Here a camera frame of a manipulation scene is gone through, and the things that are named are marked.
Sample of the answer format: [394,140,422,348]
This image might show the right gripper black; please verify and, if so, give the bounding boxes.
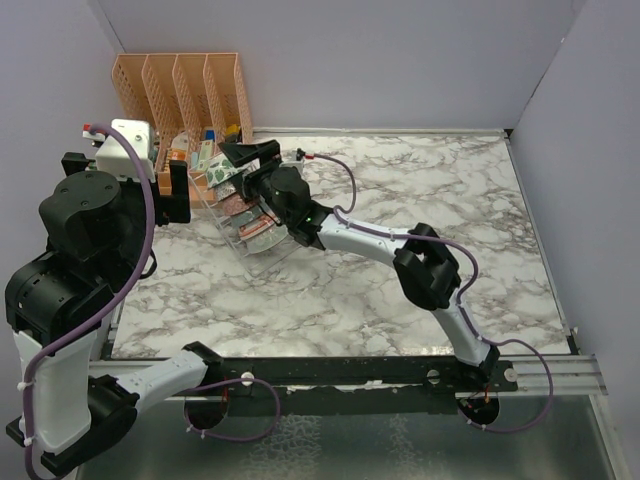
[217,143,290,228]

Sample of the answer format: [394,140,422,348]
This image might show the green leaf blue-rim bowl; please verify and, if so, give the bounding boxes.
[204,153,258,189]

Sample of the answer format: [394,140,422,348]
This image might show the black white radial bowl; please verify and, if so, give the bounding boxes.
[213,178,244,202]

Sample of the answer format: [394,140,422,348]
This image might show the red flower black-inside bowl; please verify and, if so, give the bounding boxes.
[222,193,257,217]

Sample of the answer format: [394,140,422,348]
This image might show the grey dotted red-rim bowl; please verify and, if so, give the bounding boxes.
[231,207,264,229]

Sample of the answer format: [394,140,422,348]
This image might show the orange floral bowl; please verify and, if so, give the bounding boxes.
[238,217,276,241]

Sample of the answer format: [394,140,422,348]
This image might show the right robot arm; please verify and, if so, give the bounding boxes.
[219,140,499,391]

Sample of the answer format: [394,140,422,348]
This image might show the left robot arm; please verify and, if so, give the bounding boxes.
[5,152,221,478]

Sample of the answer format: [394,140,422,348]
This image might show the yellow grey stamp block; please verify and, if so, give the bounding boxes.
[224,124,242,143]

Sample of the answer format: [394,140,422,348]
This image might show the green stationery box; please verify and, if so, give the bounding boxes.
[192,140,215,170]

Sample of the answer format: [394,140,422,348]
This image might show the peach plastic desk organizer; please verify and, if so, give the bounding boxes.
[111,50,254,201]

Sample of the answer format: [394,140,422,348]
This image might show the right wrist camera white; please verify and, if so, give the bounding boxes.
[281,148,306,175]

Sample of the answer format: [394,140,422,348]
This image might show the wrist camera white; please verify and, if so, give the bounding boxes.
[82,117,156,180]
[281,148,306,175]

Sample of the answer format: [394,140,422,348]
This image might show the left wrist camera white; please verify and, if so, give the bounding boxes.
[82,117,156,180]

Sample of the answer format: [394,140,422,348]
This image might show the white wire dish rack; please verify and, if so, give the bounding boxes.
[189,140,297,276]

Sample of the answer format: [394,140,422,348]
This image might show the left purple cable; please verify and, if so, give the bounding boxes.
[22,122,157,479]

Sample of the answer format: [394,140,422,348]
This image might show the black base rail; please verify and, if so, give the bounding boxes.
[186,356,518,417]

